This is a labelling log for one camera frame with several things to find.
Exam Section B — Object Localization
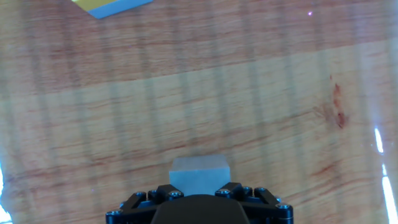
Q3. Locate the wood-grain table mat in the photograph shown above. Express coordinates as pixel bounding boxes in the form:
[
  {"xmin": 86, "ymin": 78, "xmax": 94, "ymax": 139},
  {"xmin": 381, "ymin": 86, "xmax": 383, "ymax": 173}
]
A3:
[{"xmin": 0, "ymin": 0, "xmax": 398, "ymax": 224}]

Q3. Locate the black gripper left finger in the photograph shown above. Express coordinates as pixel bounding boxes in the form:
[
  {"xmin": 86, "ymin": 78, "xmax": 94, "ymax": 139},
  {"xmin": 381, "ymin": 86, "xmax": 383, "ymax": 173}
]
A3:
[{"xmin": 105, "ymin": 184, "xmax": 185, "ymax": 224}]

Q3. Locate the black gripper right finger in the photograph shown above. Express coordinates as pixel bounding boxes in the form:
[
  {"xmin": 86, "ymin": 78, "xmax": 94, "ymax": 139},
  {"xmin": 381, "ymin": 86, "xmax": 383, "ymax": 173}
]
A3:
[{"xmin": 215, "ymin": 182, "xmax": 294, "ymax": 224}]

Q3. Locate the small pale wooden block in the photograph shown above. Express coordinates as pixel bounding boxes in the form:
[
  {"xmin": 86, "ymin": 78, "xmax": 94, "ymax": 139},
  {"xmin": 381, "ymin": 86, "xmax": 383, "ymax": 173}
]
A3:
[{"xmin": 169, "ymin": 154, "xmax": 231, "ymax": 197}]

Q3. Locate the blue and yellow flat box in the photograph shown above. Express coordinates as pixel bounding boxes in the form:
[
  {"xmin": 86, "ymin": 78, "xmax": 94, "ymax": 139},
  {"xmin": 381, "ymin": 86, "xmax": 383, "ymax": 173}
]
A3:
[{"xmin": 70, "ymin": 0, "xmax": 155, "ymax": 19}]

